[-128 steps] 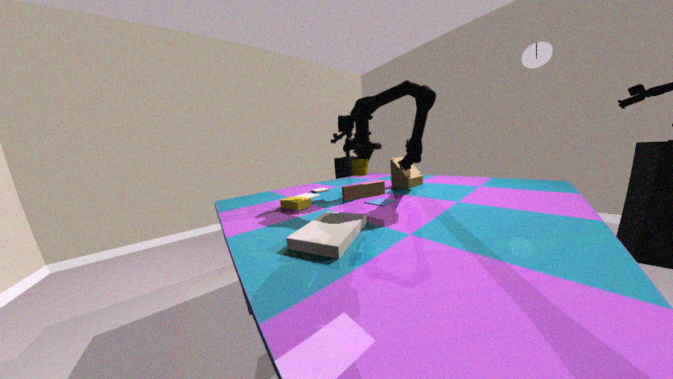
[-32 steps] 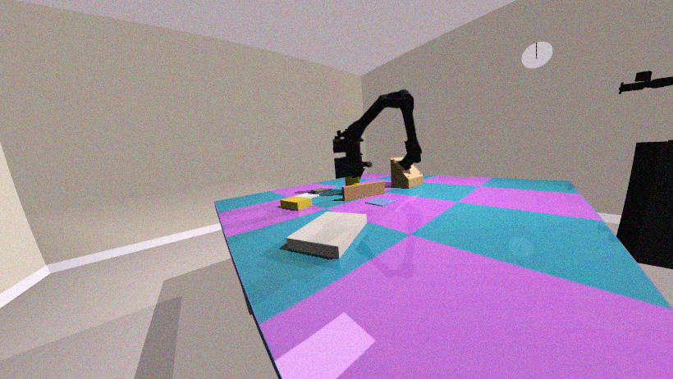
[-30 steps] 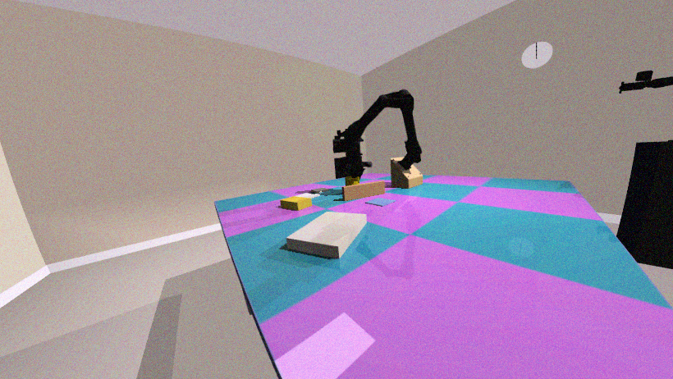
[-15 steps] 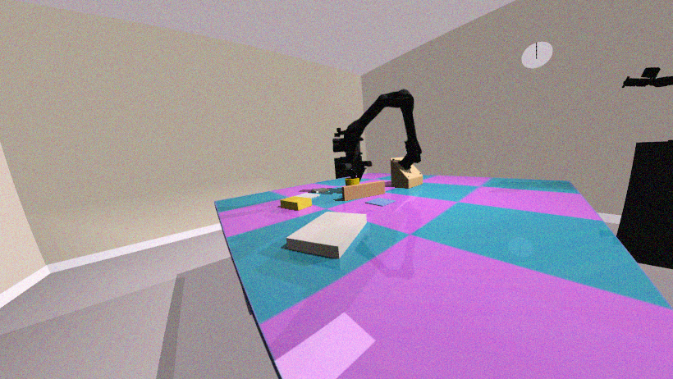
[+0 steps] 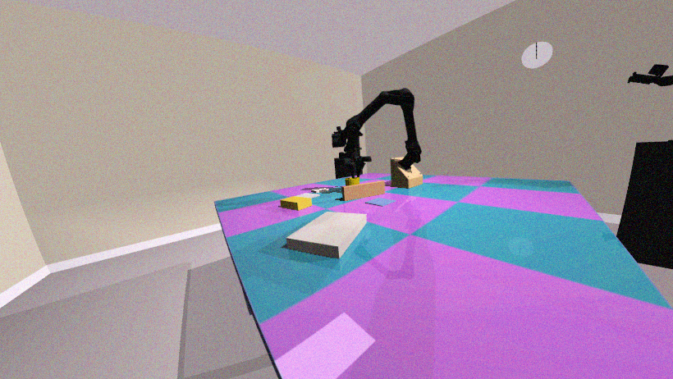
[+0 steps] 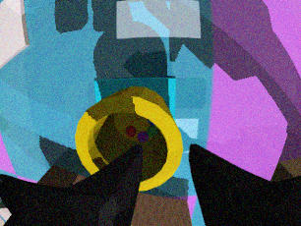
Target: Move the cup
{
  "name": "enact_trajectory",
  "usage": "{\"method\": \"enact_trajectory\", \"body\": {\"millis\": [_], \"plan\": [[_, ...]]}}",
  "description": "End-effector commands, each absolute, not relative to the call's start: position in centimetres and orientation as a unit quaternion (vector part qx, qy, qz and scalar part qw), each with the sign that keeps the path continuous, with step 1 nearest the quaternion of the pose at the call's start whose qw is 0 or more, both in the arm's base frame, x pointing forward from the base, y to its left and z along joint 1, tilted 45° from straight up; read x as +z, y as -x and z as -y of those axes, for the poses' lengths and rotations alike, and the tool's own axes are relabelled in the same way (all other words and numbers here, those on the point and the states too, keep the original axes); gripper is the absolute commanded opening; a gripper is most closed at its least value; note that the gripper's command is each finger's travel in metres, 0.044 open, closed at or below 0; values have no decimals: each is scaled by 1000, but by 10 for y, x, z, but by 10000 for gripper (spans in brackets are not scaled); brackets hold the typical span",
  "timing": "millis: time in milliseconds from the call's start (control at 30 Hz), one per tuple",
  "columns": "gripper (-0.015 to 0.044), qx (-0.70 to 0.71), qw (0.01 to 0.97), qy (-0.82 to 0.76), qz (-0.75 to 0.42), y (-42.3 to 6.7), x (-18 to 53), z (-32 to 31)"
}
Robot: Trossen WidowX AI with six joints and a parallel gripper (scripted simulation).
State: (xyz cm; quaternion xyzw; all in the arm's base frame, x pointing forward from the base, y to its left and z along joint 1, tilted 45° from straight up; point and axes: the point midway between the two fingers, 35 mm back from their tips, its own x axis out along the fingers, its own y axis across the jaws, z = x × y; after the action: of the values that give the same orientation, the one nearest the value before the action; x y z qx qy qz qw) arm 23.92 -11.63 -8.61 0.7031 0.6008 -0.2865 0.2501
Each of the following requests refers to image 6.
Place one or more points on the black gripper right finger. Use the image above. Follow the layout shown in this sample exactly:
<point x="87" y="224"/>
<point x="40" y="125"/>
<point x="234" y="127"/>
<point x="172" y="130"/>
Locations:
<point x="232" y="196"/>

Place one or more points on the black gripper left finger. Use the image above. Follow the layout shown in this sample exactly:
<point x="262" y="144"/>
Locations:
<point x="107" y="198"/>

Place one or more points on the tan wooden curved bar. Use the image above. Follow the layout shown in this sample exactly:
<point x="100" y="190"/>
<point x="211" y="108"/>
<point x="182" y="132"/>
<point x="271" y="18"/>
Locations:
<point x="149" y="210"/>

